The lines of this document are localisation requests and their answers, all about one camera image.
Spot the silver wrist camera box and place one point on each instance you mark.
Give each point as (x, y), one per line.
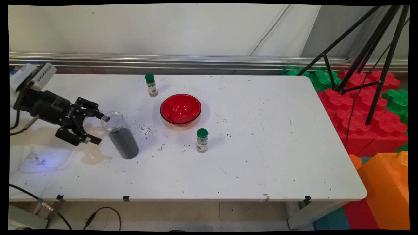
(36, 76)

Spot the red floor mat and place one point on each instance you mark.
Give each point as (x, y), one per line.
(359, 215)

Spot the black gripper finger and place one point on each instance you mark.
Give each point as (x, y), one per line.
(88, 107)
(73, 135)

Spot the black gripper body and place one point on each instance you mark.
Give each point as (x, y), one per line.
(49, 106)

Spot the grey box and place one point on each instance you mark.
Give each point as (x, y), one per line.
(23, 218)

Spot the black tripod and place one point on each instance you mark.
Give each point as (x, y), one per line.
(388, 58)

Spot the green-lidded spice jar, white label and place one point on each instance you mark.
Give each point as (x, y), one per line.
(202, 142)

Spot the red bowl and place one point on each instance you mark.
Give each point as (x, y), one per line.
(180, 109)

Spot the small orange foam piece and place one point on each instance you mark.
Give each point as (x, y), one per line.
(355, 161)

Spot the teal floor mat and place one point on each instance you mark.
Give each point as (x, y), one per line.
(333, 222)

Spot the grey table leg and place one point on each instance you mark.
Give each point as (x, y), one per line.
(310, 215)

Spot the large orange foam block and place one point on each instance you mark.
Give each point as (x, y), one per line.
(385, 186)

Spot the green-lidded spice jar, brown contents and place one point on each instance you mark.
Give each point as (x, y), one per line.
(152, 88)

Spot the clear jar with black seeds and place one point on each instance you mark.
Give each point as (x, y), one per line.
(125, 145)

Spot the aluminium rail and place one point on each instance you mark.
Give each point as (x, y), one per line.
(163, 62)

